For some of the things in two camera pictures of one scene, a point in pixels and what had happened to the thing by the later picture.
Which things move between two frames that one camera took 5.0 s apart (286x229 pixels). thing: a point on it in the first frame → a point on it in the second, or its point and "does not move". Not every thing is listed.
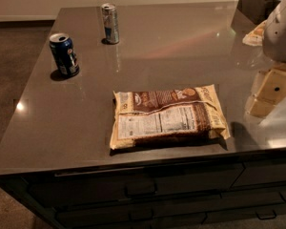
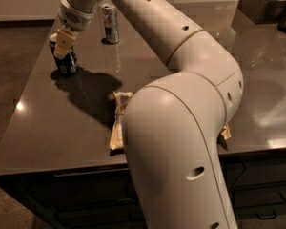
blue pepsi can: x=64 y=53 does not move
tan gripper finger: x=271 y=88 → x=63 y=44
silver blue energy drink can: x=111 y=23 does not move
